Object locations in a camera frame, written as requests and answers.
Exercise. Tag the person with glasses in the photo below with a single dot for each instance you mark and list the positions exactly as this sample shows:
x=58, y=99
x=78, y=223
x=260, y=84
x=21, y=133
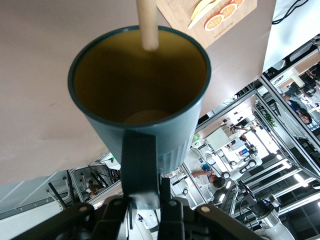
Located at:
x=300, y=107

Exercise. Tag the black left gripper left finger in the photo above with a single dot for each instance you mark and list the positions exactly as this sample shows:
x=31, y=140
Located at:
x=75, y=222

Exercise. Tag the dark green cup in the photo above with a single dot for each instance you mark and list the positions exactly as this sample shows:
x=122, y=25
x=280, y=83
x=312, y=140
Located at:
x=140, y=82

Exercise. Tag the toy orange slice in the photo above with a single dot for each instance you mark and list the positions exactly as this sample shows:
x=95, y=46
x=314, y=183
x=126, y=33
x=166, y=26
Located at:
x=237, y=1
x=228, y=11
x=214, y=22

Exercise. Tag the person in white shirt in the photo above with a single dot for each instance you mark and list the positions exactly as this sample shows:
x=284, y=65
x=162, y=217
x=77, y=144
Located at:
x=197, y=162

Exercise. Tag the wooden cup rack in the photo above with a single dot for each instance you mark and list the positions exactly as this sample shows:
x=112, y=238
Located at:
x=148, y=25

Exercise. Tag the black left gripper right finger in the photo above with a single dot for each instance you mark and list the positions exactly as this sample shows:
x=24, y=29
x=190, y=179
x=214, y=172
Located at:
x=190, y=225

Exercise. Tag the bamboo cutting board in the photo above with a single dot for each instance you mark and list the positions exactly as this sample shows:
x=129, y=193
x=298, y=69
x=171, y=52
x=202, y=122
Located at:
x=180, y=15

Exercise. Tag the yellow plastic knife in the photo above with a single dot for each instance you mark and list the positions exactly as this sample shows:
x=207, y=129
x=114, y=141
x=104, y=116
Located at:
x=193, y=24

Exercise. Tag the brown table cover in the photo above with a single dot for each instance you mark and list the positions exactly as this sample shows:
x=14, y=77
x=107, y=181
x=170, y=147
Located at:
x=37, y=75

